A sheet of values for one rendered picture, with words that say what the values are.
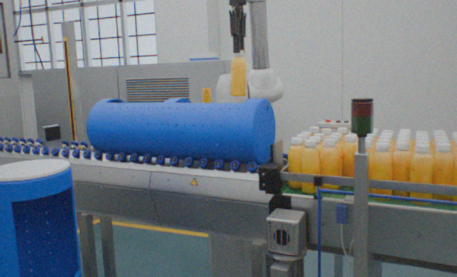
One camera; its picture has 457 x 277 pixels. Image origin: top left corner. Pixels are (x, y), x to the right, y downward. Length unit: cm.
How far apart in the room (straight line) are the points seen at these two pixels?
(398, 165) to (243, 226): 68
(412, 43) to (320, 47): 89
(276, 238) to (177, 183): 59
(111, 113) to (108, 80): 194
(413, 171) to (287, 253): 49
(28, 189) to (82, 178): 70
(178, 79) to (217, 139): 190
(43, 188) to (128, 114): 59
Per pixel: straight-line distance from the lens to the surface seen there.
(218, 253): 244
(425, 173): 140
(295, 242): 135
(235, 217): 170
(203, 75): 334
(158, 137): 175
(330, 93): 434
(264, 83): 225
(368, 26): 432
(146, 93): 362
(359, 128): 117
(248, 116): 155
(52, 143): 243
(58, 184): 147
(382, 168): 140
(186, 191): 174
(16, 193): 145
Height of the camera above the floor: 135
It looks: 8 degrees down
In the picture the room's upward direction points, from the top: 2 degrees counter-clockwise
